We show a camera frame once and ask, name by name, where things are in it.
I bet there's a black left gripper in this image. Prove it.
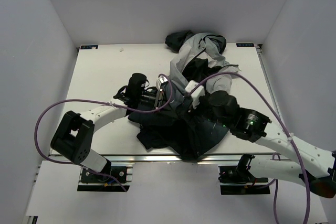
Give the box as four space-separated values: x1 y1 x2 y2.
136 89 177 119

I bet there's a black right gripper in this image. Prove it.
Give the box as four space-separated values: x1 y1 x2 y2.
180 92 231 130

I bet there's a dark navy and grey jacket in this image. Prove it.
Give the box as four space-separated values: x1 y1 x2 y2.
128 30 239 161

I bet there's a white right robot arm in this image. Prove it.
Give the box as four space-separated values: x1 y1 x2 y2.
185 89 335 198

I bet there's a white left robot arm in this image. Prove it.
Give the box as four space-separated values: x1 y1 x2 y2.
50 73 173 182

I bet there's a blue label sticker right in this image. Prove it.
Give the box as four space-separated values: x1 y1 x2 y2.
236 42 255 47

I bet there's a blue label sticker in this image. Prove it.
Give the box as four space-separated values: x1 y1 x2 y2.
236 42 255 47
80 45 98 50

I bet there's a blue label sticker left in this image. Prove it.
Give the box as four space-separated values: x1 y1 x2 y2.
80 45 98 50

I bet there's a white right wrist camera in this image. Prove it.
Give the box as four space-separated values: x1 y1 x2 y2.
184 80 205 109

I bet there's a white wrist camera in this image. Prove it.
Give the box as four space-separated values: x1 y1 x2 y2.
156 75 168 90
184 80 205 109

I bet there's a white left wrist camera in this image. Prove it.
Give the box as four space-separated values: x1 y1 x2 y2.
156 75 168 90

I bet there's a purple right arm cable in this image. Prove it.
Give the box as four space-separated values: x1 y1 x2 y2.
183 71 312 223

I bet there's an aluminium front table rail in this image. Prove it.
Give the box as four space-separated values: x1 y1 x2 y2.
49 154 274 163

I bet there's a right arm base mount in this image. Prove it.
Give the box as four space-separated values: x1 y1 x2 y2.
218 154 270 195

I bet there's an aluminium right side rail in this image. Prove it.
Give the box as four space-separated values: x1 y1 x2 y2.
255 44 284 123

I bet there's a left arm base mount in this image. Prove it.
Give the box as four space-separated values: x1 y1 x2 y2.
77 166 133 193

